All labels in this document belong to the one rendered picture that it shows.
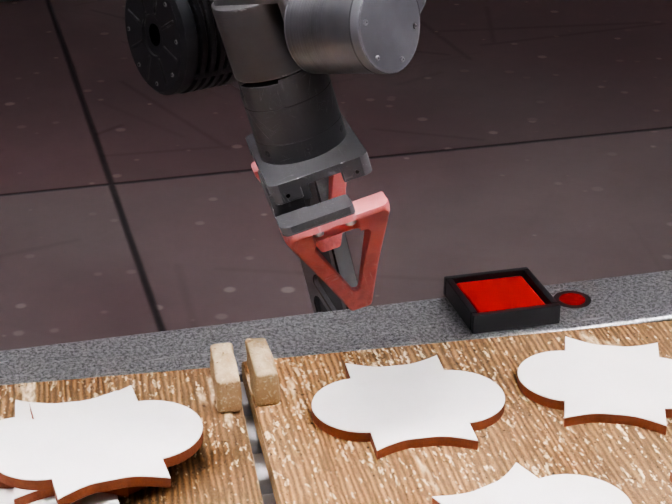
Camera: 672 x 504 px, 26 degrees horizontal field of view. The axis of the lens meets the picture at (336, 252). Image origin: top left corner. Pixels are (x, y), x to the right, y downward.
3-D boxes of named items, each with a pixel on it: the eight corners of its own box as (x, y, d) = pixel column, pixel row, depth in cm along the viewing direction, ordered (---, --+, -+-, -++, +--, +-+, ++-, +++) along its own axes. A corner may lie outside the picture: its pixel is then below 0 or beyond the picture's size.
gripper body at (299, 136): (342, 128, 99) (312, 27, 96) (376, 180, 90) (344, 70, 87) (252, 160, 98) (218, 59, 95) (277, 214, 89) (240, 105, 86)
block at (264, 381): (244, 367, 109) (243, 335, 108) (268, 365, 110) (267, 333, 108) (255, 408, 104) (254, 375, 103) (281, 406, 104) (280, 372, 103)
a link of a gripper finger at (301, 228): (393, 259, 98) (355, 134, 94) (419, 303, 91) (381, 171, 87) (297, 293, 97) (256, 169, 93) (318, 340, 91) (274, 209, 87)
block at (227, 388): (209, 374, 108) (208, 341, 107) (234, 372, 109) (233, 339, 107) (217, 415, 103) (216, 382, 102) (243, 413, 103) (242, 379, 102)
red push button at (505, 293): (454, 296, 124) (455, 282, 124) (520, 288, 126) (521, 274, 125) (478, 329, 119) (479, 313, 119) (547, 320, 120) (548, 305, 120)
